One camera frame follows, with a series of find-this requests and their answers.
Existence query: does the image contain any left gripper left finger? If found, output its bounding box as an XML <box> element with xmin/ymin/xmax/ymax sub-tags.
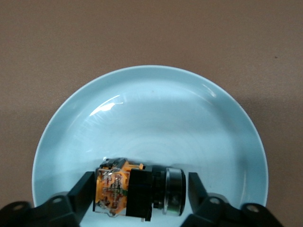
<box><xmin>0</xmin><ymin>171</ymin><xmax>98</xmax><ymax>227</ymax></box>

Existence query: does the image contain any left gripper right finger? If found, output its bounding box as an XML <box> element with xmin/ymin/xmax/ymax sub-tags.
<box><xmin>179</xmin><ymin>172</ymin><xmax>284</xmax><ymax>227</ymax></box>

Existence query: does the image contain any orange push button switch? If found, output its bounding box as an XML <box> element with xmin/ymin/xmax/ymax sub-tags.
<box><xmin>92</xmin><ymin>157</ymin><xmax>187</xmax><ymax>223</ymax></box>

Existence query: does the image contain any light blue round plate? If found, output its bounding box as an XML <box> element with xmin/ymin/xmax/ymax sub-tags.
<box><xmin>32</xmin><ymin>65</ymin><xmax>269</xmax><ymax>227</ymax></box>

